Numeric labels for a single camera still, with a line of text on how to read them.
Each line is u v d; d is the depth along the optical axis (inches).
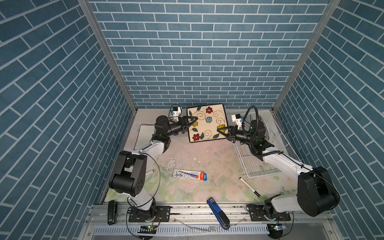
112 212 28.0
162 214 28.9
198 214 29.6
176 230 30.3
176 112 31.0
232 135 27.2
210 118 31.2
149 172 34.3
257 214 29.0
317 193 16.8
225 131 29.6
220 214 27.7
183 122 28.9
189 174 34.0
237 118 29.7
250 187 32.4
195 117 31.1
